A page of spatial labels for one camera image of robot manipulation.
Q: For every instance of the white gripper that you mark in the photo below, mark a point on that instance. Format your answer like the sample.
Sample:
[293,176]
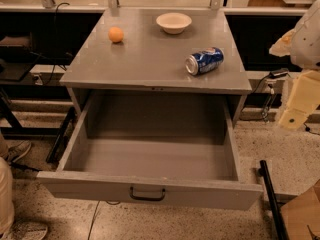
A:
[309,40]

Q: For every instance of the blue pepsi can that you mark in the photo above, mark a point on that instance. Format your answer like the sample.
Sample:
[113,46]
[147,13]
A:
[204,61]

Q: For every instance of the open grey top drawer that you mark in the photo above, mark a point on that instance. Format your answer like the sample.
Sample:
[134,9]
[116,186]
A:
[183,143]

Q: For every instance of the black pole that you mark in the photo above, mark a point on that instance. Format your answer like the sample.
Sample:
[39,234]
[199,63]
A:
[276,212]

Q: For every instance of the white bowl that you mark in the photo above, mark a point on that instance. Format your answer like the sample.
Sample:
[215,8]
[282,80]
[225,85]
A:
[173,23]

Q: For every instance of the cardboard box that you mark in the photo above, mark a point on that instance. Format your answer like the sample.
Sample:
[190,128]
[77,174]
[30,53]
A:
[301,215]

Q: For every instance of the grey cabinet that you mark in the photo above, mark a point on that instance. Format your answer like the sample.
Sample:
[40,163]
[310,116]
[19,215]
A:
[151,59]

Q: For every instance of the orange fruit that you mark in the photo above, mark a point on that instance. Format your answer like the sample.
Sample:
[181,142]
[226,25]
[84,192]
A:
[115,34]

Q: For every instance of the grey sneaker upper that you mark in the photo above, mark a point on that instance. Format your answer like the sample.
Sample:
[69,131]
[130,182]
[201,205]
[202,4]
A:
[18,151]

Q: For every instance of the grey sneaker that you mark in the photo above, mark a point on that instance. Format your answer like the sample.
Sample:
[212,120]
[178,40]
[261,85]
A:
[18,151]
[26,230]

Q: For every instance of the grey sneaker lower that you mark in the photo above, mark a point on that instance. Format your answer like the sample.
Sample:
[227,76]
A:
[26,230]

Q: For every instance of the black drawer handle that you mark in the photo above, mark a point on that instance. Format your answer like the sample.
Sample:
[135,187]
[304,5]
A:
[147,196]

